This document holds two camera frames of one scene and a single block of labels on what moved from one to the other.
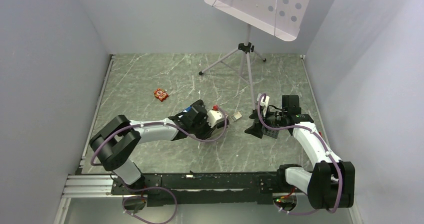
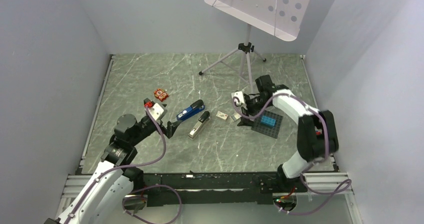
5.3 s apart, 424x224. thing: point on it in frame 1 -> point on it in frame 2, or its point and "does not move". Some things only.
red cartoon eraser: (160, 94) does not move
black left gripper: (207, 133) -> (169, 130)
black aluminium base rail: (189, 188) does not move
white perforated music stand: (279, 8) does not move
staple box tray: (236, 116) does not move
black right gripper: (255, 129) -> (246, 121)
